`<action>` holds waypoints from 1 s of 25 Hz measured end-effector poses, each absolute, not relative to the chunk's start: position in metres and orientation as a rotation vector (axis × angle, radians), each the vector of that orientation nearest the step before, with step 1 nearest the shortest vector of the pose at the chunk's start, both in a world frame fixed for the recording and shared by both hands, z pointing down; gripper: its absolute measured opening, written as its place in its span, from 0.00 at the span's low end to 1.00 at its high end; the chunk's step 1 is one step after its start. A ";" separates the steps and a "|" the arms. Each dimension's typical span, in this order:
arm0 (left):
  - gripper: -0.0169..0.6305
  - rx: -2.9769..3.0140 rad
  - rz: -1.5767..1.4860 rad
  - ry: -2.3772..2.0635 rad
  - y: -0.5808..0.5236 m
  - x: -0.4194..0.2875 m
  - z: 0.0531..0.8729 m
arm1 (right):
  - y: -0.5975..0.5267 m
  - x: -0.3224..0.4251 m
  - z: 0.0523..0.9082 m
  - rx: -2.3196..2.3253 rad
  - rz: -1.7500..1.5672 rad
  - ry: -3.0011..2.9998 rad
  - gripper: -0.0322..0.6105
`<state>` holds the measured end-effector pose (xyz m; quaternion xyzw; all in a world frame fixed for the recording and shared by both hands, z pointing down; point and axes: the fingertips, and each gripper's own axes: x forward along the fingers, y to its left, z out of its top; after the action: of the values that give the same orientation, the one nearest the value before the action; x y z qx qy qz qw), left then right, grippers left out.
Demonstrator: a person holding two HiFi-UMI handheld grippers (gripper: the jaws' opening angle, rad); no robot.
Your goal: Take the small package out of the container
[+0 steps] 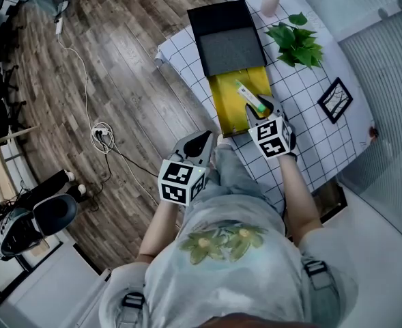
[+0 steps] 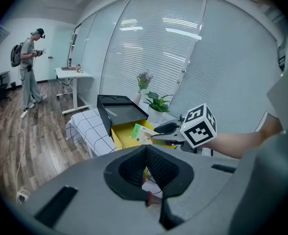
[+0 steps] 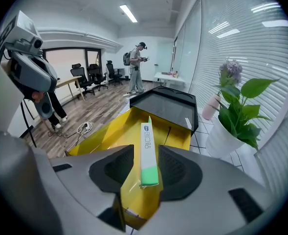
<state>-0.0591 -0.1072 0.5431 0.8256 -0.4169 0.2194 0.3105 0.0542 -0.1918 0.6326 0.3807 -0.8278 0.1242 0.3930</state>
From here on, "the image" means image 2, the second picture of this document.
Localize green potted plant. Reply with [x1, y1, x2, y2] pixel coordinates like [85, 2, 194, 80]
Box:
[143, 91, 174, 123]

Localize yellow box with black lid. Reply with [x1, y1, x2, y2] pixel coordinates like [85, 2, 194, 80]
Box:
[96, 94, 177, 154]

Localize white power strip with coiled cable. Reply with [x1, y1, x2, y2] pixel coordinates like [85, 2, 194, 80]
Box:
[16, 189, 31, 205]

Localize green white packet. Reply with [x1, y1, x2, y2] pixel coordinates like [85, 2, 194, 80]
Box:
[131, 123, 160, 146]

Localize white power cable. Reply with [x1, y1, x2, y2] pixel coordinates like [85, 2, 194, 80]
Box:
[15, 117, 27, 193]

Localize person's right forearm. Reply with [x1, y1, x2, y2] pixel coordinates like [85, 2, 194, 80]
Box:
[202, 113, 283, 159]

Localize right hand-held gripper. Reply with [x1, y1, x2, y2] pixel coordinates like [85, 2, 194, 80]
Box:
[150, 103, 218, 153]

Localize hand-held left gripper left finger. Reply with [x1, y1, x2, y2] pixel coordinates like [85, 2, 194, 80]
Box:
[104, 145, 149, 201]

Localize table with white grid tablecloth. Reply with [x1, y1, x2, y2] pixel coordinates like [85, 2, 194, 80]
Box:
[65, 108, 214, 158]

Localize person's flower print shirt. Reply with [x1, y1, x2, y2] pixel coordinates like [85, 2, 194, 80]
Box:
[266, 37, 288, 132]

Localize white standing desk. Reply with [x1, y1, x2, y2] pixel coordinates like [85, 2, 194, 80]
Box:
[54, 67, 93, 115]

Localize white air duct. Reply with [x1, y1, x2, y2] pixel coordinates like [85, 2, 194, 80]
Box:
[0, 24, 11, 49]

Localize purple flowers in pink vase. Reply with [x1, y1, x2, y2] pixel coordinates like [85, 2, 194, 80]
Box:
[133, 71, 154, 106]

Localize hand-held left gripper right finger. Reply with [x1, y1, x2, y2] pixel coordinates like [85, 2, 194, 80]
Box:
[143, 145, 195, 231]

